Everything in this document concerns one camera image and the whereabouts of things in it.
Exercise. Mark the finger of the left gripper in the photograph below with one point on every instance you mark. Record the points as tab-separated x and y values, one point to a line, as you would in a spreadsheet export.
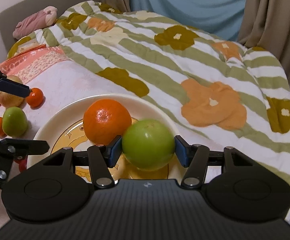
14	88
21	147

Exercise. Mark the large red yellow apple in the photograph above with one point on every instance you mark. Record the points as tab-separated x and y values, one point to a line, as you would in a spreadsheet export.
9	100

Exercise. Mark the red cherry tomato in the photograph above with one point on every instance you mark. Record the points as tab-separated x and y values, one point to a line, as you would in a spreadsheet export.
22	164

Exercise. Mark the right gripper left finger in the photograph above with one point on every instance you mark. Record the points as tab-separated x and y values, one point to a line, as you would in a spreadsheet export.
101	158

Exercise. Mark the right beige curtain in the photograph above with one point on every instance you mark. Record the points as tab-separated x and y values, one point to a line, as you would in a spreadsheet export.
266	24

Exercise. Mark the pink plush toy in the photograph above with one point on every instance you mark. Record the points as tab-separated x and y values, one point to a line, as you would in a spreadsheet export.
39	20

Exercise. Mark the blue hanging sheet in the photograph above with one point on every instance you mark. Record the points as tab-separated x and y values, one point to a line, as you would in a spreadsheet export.
220	17

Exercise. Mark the green striped floral quilt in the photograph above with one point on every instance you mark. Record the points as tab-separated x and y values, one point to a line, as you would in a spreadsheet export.
220	90

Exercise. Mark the pink floral cloth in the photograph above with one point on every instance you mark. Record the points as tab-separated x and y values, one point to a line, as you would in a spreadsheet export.
62	84

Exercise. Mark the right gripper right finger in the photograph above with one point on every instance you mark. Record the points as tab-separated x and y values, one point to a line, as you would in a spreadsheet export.
194	158

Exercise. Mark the cream cartoon bear plate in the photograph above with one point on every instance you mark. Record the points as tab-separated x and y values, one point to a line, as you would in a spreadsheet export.
65	129

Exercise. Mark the green apple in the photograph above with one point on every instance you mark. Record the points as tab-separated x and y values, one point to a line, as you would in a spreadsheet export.
148	144
14	122

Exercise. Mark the large orange front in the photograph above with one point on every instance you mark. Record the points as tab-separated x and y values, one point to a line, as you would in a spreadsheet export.
104	120

